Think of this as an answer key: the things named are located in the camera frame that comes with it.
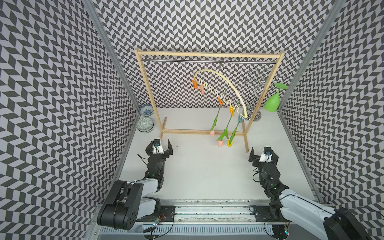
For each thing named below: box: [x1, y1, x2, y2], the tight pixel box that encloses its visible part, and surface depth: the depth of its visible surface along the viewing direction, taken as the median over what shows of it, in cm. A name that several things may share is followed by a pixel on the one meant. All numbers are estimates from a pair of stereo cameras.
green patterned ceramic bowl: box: [136, 118, 155, 134], surface depth 107 cm
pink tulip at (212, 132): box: [209, 105, 222, 136], surface depth 91 cm
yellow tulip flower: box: [227, 122, 240, 147], surface depth 82 cm
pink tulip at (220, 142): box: [216, 116, 233, 148], surface depth 88 cm
